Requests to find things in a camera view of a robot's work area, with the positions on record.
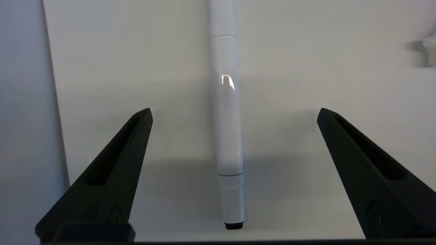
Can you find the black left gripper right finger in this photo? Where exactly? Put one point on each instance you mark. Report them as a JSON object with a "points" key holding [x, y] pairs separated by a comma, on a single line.
{"points": [[376, 180]]}

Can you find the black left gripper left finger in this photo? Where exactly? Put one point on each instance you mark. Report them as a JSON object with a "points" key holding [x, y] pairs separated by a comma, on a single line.
{"points": [[102, 185]]}

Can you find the white marker with black ends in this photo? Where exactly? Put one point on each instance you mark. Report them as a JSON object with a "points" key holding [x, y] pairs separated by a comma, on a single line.
{"points": [[226, 112]]}

